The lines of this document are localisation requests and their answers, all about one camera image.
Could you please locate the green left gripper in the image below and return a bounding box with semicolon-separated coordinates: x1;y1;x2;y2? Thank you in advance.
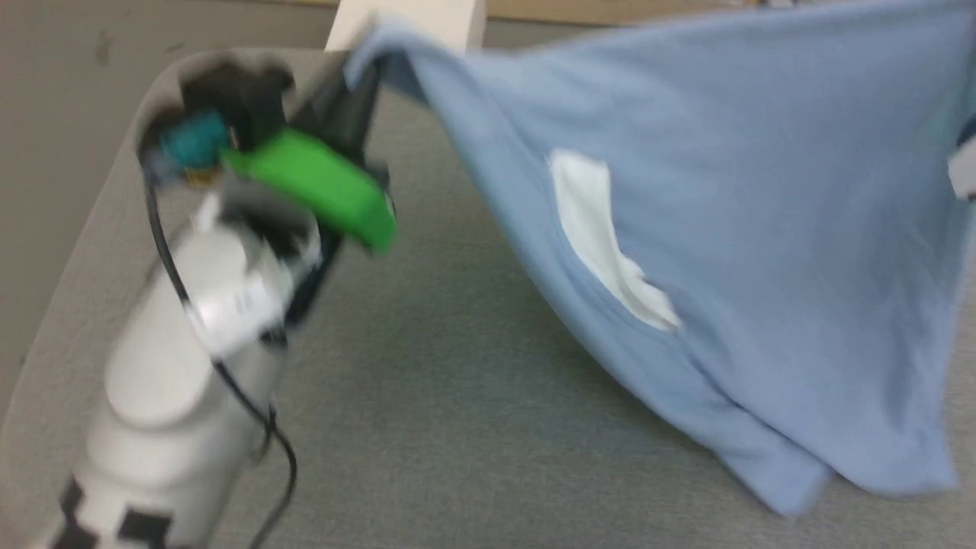
223;53;399;255

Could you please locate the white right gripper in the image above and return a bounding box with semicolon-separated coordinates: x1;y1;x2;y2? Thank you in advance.
948;118;976;203

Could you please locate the light blue garment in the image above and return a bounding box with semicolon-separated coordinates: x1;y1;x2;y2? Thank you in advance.
342;0;976;521

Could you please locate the white box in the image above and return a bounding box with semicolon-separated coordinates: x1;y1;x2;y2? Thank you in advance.
326;0;489;56

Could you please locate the teal cable connector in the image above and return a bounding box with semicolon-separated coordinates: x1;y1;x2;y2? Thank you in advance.
156;113;232;170

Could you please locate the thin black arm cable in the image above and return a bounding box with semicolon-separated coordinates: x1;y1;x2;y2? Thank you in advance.
143;164;300;549

